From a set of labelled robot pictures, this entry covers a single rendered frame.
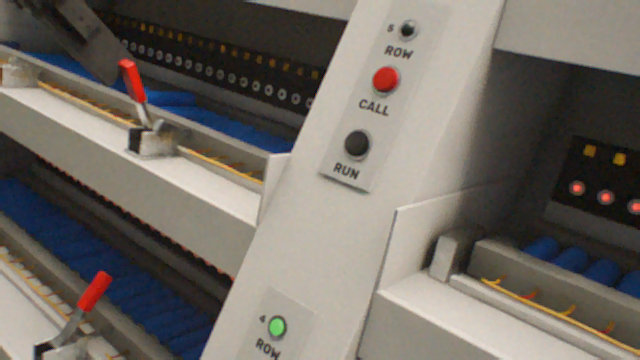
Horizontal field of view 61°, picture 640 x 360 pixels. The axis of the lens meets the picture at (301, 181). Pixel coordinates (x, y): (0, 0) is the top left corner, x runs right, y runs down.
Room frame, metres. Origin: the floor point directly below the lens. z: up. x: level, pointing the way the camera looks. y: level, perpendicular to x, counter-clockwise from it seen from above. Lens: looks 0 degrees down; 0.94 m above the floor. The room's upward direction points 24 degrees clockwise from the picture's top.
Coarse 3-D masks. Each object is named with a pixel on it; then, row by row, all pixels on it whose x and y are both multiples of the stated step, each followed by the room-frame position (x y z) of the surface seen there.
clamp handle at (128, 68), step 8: (120, 64) 0.42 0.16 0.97; (128, 64) 0.41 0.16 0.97; (128, 72) 0.41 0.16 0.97; (136, 72) 0.42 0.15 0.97; (128, 80) 0.42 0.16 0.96; (136, 80) 0.42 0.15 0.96; (128, 88) 0.43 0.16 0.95; (136, 88) 0.43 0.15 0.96; (136, 96) 0.43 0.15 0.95; (144, 96) 0.44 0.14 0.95; (136, 104) 0.44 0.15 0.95; (144, 104) 0.44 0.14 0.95; (144, 112) 0.45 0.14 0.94; (144, 120) 0.45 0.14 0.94; (152, 128) 0.46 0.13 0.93; (160, 128) 0.47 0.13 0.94
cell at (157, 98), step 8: (152, 96) 0.57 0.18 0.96; (160, 96) 0.58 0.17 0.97; (168, 96) 0.59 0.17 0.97; (176, 96) 0.59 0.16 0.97; (184, 96) 0.60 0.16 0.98; (192, 96) 0.61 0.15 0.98; (152, 104) 0.57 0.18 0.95; (160, 104) 0.58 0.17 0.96; (168, 104) 0.59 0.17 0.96; (176, 104) 0.60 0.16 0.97; (184, 104) 0.60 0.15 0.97; (192, 104) 0.61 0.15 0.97
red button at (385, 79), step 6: (378, 72) 0.33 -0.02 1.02; (384, 72) 0.33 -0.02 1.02; (390, 72) 0.33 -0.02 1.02; (396, 72) 0.33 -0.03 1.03; (378, 78) 0.33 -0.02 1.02; (384, 78) 0.33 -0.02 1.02; (390, 78) 0.33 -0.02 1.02; (396, 78) 0.33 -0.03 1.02; (378, 84) 0.33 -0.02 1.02; (384, 84) 0.33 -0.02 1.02; (390, 84) 0.33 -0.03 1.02; (378, 90) 0.33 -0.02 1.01; (384, 90) 0.33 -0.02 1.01
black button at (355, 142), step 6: (354, 132) 0.33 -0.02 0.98; (360, 132) 0.33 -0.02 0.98; (348, 138) 0.33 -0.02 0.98; (354, 138) 0.33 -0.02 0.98; (360, 138) 0.33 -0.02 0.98; (366, 138) 0.33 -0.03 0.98; (348, 144) 0.33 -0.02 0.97; (354, 144) 0.33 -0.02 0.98; (360, 144) 0.33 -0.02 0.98; (366, 144) 0.33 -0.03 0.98; (348, 150) 0.33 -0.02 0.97; (354, 150) 0.33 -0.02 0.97; (360, 150) 0.33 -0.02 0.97
